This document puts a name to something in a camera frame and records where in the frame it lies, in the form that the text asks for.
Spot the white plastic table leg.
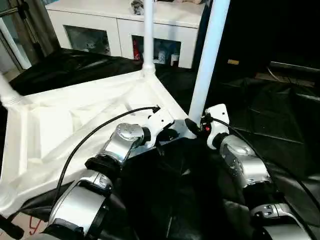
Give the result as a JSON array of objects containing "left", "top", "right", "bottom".
[
  {"left": 0, "top": 75, "right": 22, "bottom": 107},
  {"left": 187, "top": 0, "right": 231, "bottom": 126},
  {"left": 142, "top": 0, "right": 158, "bottom": 77}
]

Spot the white plastic table top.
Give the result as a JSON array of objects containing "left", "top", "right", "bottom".
[{"left": 0, "top": 69, "right": 197, "bottom": 217}]

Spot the small white cup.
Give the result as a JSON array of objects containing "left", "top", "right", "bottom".
[{"left": 170, "top": 53, "right": 181, "bottom": 67}]

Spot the white glass-door cabinet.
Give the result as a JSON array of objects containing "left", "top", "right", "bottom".
[{"left": 45, "top": 0, "right": 207, "bottom": 69}]

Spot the black metal stand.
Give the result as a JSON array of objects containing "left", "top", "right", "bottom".
[{"left": 0, "top": 214, "right": 26, "bottom": 240}]

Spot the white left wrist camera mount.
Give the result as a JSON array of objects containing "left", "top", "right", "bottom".
[{"left": 147, "top": 107, "right": 176, "bottom": 147}]

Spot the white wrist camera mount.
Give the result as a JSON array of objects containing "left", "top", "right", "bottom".
[
  {"left": 200, "top": 103, "right": 231, "bottom": 150},
  {"left": 147, "top": 107, "right": 176, "bottom": 147}
]

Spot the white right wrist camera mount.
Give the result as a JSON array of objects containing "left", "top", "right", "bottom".
[{"left": 200, "top": 103, "right": 231, "bottom": 150}]

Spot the red wire hanger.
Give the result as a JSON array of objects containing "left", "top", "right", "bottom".
[{"left": 27, "top": 216, "right": 44, "bottom": 236}]

